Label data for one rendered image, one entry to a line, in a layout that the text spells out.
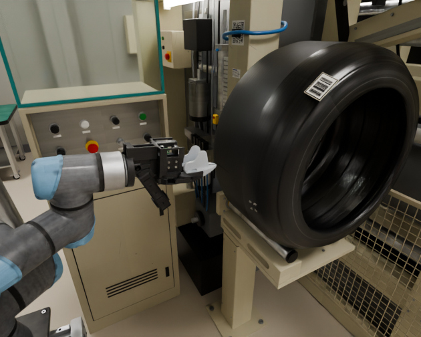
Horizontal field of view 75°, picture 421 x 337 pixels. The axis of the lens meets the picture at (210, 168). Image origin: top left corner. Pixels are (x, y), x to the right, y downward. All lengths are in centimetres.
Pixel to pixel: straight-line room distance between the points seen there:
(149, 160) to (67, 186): 16
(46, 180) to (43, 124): 73
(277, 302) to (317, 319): 24
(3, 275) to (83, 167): 20
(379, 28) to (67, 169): 102
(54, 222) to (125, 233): 92
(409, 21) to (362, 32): 15
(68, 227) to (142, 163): 18
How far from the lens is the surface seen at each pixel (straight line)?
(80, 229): 59
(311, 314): 195
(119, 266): 159
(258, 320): 183
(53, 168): 53
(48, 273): 95
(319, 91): 63
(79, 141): 127
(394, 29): 112
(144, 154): 55
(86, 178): 53
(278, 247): 91
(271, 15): 103
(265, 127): 63
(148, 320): 187
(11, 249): 54
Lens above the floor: 151
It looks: 27 degrees down
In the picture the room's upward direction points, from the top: straight up
